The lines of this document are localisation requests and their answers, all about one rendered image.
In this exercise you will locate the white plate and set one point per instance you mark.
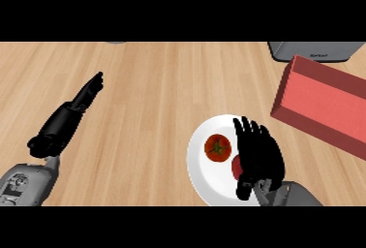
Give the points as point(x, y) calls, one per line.
point(211, 174)

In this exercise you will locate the grey appliance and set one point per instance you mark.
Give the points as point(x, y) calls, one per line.
point(315, 51)

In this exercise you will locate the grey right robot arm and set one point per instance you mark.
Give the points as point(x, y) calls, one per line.
point(285, 195)

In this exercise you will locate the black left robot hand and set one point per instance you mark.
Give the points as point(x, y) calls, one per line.
point(62, 126)

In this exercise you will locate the red cardboard box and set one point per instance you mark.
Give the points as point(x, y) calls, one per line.
point(324, 103)

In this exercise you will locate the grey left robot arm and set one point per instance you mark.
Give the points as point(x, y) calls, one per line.
point(25, 184)

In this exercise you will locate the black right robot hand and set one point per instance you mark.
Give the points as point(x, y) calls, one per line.
point(260, 155)

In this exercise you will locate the red tomato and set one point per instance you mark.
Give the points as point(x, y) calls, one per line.
point(217, 148)

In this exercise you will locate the red fruit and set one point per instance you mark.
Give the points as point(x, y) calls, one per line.
point(236, 168)

